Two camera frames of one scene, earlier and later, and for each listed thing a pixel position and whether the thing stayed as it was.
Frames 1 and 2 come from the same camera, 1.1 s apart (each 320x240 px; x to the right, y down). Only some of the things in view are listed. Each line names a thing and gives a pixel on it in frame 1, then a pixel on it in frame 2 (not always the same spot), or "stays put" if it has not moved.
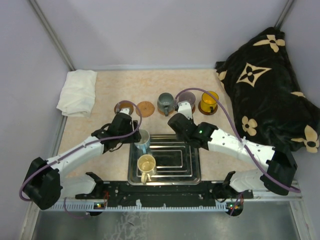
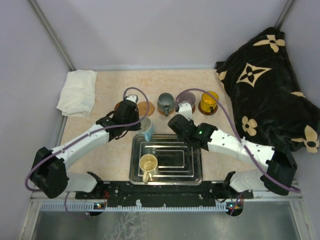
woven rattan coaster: [163, 113] stays put
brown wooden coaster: [205, 112] stays put
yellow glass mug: [208, 103] stays put
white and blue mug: [145, 138] -> [147, 128]
